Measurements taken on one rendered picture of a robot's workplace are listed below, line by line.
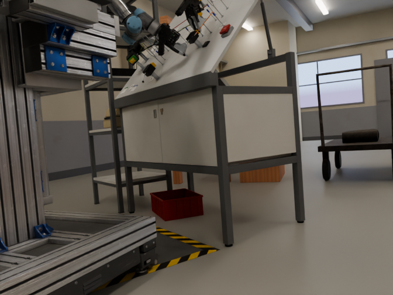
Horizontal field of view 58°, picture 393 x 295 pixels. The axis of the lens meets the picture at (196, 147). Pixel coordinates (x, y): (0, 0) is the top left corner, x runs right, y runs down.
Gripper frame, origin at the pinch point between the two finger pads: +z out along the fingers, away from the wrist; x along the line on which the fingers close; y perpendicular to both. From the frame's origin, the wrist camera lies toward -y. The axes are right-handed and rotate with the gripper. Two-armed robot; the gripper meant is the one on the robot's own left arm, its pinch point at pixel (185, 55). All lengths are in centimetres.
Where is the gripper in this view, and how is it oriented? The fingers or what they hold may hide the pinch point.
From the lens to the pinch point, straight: 207.4
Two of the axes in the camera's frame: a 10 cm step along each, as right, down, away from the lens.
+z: 8.0, 5.8, 1.5
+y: 5.7, -6.6, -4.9
